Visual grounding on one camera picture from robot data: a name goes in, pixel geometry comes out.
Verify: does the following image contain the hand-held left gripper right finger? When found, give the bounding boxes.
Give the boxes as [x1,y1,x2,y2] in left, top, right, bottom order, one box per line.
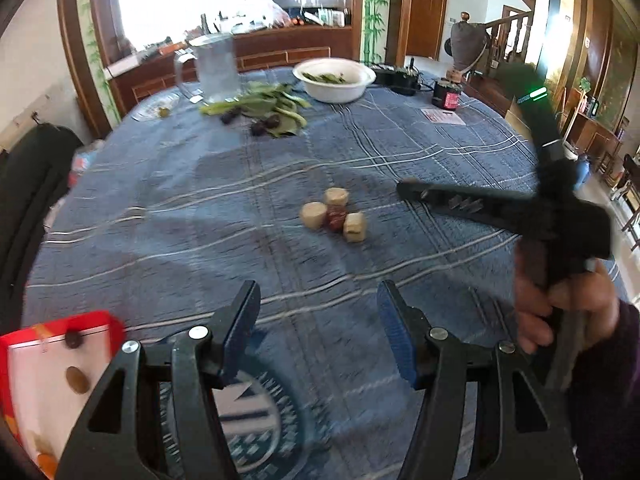
[377,280,581,480]

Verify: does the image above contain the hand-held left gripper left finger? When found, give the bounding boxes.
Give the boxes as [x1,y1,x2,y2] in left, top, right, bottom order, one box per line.
[55,280,262,480]

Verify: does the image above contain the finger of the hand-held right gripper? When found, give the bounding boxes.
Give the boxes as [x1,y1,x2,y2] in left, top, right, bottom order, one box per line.
[396,178,540,233]

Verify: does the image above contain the brown kiwi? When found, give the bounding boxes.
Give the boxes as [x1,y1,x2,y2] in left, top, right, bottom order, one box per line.
[66,366,91,395]

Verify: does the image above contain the red box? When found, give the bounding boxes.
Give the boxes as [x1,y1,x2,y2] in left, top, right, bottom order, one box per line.
[0,311,127,480]

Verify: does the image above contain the person's right forearm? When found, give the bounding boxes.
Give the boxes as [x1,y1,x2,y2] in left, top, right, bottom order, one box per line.
[565,300,640,480]

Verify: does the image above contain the person's right hand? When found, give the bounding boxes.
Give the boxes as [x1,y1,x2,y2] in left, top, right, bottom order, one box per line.
[515,250,621,356]

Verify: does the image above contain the blue bottle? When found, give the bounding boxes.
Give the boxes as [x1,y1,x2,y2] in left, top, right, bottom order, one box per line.
[572,155,591,191]

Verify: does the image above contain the white and red card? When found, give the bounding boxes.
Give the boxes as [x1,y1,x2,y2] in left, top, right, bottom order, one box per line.
[421,107,466,126]

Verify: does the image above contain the wooden cabinet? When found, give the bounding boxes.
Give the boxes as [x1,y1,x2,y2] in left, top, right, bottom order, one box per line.
[565,107,628,171]

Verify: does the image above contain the black jar with red label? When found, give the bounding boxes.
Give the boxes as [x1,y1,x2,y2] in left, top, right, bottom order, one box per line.
[431,71,463,111]

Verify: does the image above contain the black round device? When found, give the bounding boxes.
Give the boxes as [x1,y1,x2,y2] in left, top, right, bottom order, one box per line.
[395,57,422,96]

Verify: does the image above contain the white bowl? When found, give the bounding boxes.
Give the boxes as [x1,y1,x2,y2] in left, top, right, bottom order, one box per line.
[292,57,377,104]

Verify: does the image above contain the wooden staircase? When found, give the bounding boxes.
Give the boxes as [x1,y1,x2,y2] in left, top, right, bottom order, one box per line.
[487,5,533,78]

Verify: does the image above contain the green leaves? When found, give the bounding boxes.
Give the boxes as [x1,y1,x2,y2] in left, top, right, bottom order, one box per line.
[302,71,351,85]

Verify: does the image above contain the wooden door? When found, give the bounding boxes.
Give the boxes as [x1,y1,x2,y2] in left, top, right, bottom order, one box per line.
[406,0,451,60]

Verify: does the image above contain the golden pillar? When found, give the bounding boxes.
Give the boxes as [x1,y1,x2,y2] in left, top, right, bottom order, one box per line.
[535,0,613,111]

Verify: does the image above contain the bamboo painted panel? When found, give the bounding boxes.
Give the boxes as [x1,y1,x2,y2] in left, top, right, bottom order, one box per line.
[361,0,391,66]

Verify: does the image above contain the leafy green vegetable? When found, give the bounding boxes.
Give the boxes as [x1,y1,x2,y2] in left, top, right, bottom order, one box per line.
[200,82,313,140]

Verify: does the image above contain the red and white plastic bag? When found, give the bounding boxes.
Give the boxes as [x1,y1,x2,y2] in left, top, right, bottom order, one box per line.
[70,140,106,181]

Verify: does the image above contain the wooden counter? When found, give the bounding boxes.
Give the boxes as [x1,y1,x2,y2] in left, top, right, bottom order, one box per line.
[107,25,353,106]

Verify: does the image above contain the black chair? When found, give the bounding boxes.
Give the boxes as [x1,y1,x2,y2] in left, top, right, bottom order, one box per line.
[0,125,83,321]

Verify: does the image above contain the glass mug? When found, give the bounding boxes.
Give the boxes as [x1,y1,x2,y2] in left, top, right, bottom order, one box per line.
[173,34,243,105]

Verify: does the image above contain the clear plastic bag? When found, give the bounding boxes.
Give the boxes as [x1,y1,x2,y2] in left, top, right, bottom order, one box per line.
[257,0,291,28]

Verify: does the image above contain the dark coat on post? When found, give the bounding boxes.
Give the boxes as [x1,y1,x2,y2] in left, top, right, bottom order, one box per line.
[450,11,488,73]

